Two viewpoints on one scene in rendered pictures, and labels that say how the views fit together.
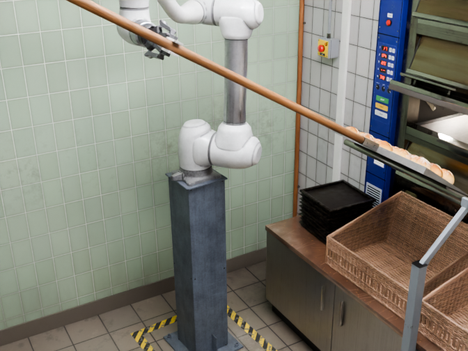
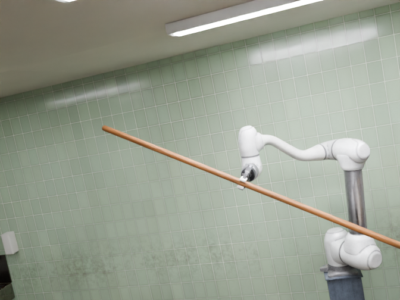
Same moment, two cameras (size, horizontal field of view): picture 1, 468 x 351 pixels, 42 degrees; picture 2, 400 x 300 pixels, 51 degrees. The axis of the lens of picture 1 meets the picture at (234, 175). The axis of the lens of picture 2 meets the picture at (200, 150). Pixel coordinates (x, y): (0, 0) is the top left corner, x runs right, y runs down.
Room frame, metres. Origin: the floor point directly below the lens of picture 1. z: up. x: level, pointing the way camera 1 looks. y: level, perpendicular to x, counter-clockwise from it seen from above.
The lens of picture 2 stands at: (0.36, -1.17, 2.20)
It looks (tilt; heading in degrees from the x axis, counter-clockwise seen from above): 6 degrees down; 46
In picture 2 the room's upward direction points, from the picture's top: 11 degrees counter-clockwise
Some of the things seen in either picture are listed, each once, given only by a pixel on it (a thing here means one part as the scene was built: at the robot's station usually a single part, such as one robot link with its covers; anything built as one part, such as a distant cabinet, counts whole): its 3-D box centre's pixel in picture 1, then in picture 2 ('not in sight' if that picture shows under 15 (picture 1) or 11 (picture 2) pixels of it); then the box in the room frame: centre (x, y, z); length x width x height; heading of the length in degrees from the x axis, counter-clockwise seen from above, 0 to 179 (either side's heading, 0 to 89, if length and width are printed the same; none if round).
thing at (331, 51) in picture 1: (327, 47); not in sight; (3.33, -0.52, 1.46); 0.10 x 0.07 x 0.10; 29
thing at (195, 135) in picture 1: (196, 143); (338, 245); (2.65, 0.17, 1.17); 0.18 x 0.16 x 0.22; 68
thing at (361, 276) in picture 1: (404, 250); not in sight; (2.41, -0.78, 0.72); 0.56 x 0.49 x 0.28; 30
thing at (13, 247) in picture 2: not in sight; (9, 243); (1.66, 2.96, 1.28); 0.09 x 0.09 x 0.20; 29
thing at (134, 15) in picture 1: (133, 25); (252, 166); (2.19, 0.35, 1.80); 0.16 x 0.11 x 0.13; 29
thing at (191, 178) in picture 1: (192, 170); (337, 266); (2.65, 0.20, 1.03); 0.22 x 0.18 x 0.06; 124
